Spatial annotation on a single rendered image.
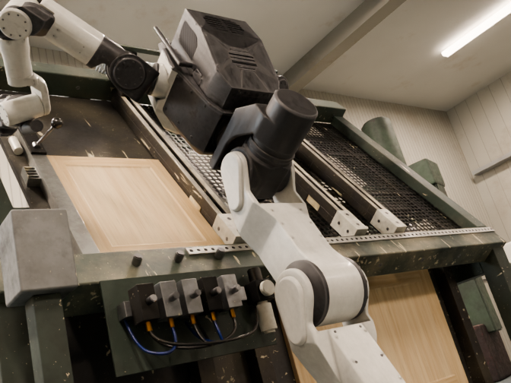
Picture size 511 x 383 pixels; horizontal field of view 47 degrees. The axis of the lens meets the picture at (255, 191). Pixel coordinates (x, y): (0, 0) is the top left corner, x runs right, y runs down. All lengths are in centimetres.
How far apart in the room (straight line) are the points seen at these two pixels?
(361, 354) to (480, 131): 904
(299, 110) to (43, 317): 70
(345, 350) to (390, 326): 128
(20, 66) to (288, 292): 89
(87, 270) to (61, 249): 26
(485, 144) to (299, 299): 899
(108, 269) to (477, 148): 893
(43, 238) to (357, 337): 69
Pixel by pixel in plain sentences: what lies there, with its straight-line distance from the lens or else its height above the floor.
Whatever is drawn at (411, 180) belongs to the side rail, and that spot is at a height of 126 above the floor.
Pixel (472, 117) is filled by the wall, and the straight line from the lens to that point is 1026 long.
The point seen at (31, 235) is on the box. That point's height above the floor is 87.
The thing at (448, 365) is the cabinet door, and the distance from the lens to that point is 271.
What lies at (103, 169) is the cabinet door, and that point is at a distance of 211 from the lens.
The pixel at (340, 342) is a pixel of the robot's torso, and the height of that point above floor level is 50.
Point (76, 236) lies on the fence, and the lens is 170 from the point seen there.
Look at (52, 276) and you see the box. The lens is 130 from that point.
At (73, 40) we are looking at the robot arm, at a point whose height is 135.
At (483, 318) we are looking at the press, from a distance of 659.
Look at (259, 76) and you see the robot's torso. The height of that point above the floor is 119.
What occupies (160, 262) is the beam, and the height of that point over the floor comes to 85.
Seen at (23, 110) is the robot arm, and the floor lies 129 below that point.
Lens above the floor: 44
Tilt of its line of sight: 19 degrees up
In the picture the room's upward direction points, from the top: 15 degrees counter-clockwise
